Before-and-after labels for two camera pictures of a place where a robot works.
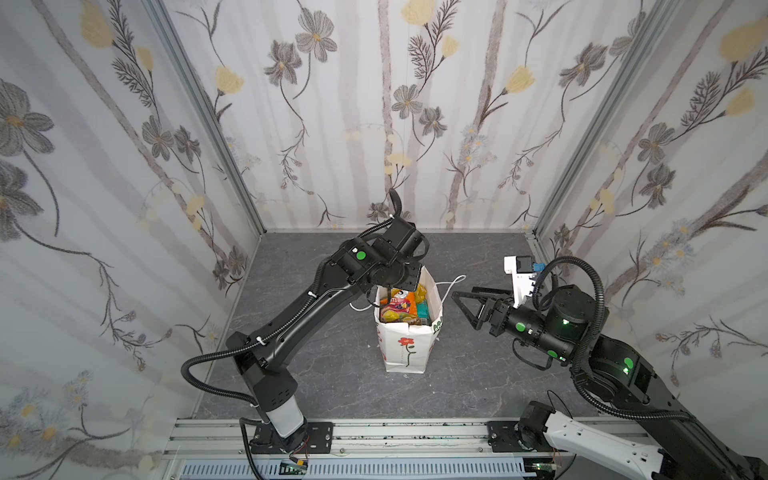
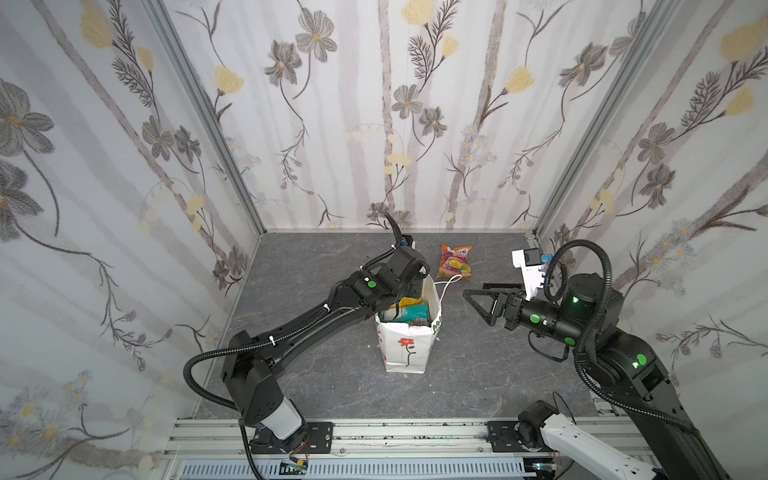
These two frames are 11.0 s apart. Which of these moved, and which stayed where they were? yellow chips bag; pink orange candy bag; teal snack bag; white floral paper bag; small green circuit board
Moved: yellow chips bag; pink orange candy bag
Stayed: white floral paper bag; small green circuit board; teal snack bag
